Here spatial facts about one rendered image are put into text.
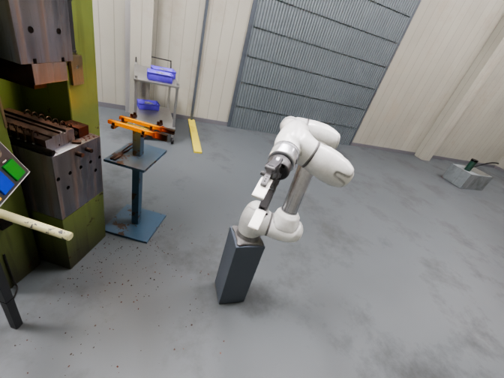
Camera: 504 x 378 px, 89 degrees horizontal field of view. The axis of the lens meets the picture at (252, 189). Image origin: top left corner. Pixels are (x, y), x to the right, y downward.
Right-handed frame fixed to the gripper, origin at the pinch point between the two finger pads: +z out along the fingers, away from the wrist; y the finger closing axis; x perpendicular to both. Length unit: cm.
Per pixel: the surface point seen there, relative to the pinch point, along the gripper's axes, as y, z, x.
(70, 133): 47, -39, 131
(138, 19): 76, -296, 294
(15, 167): 30, 2, 107
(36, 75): 10, -36, 126
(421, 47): 126, -636, -132
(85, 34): 11, -86, 148
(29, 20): -11, -44, 125
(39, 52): 2, -42, 126
